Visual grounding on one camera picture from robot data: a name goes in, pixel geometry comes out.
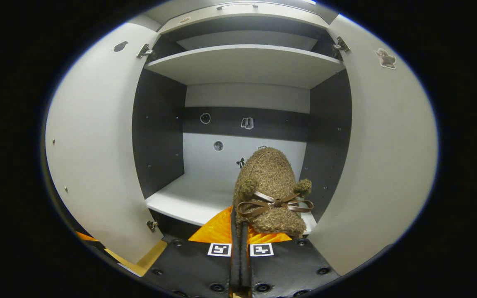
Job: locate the white shoe cabinet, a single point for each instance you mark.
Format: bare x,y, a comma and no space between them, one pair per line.
242,66

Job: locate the brown fuzzy shoe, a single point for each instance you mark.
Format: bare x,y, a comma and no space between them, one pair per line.
269,174

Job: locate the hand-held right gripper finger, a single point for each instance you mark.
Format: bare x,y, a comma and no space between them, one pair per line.
236,265
246,269

